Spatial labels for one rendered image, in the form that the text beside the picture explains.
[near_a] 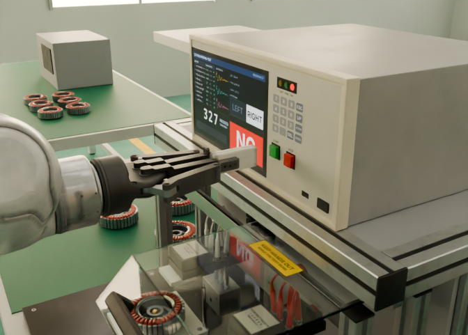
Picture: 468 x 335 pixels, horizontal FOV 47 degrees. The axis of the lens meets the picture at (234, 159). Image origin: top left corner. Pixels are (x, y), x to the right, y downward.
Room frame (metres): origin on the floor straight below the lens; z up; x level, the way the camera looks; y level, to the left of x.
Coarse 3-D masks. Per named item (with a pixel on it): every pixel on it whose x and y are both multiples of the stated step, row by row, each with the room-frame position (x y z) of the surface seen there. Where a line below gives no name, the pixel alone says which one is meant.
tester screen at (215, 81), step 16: (208, 64) 0.93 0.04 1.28; (224, 64) 0.88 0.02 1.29; (208, 80) 0.94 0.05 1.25; (224, 80) 0.88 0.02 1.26; (240, 80) 0.84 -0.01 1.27; (256, 80) 0.80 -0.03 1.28; (208, 96) 0.94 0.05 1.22; (224, 96) 0.89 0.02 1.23; (240, 96) 0.84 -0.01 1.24; (256, 96) 0.80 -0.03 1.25; (224, 112) 0.89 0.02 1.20; (224, 128) 0.89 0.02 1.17; (256, 128) 0.80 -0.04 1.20; (224, 144) 0.89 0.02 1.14
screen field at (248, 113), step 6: (234, 102) 0.86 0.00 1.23; (240, 102) 0.84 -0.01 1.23; (234, 108) 0.86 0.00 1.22; (240, 108) 0.84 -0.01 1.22; (246, 108) 0.82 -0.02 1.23; (252, 108) 0.81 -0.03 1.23; (234, 114) 0.86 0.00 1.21; (240, 114) 0.84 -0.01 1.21; (246, 114) 0.82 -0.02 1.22; (252, 114) 0.81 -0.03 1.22; (258, 114) 0.79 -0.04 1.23; (246, 120) 0.82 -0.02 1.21; (252, 120) 0.81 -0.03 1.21; (258, 120) 0.79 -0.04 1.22; (258, 126) 0.79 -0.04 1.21
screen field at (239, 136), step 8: (232, 128) 0.86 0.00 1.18; (240, 128) 0.84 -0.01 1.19; (232, 136) 0.86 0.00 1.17; (240, 136) 0.84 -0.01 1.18; (248, 136) 0.82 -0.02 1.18; (256, 136) 0.79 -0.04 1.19; (232, 144) 0.86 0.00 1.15; (240, 144) 0.84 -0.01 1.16; (248, 144) 0.82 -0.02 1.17; (256, 144) 0.79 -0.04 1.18
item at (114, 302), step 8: (112, 296) 0.55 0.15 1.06; (120, 296) 0.56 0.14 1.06; (112, 304) 0.54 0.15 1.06; (120, 304) 0.54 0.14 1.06; (128, 304) 0.56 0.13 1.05; (112, 312) 0.53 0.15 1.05; (120, 312) 0.52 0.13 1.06; (128, 312) 0.52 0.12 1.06; (120, 320) 0.51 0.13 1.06; (128, 320) 0.51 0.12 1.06; (120, 328) 0.50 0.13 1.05; (128, 328) 0.50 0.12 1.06; (136, 328) 0.49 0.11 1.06
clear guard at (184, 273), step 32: (256, 224) 0.74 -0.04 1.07; (160, 256) 0.64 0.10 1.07; (192, 256) 0.64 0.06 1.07; (224, 256) 0.64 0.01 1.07; (256, 256) 0.64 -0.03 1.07; (288, 256) 0.64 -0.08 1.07; (128, 288) 0.60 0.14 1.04; (160, 288) 0.57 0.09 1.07; (192, 288) 0.57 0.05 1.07; (224, 288) 0.57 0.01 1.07; (256, 288) 0.57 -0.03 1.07; (288, 288) 0.57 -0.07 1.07; (320, 288) 0.57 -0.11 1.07; (160, 320) 0.52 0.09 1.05; (192, 320) 0.50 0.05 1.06; (224, 320) 0.50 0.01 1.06; (256, 320) 0.50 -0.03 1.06; (288, 320) 0.50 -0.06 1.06
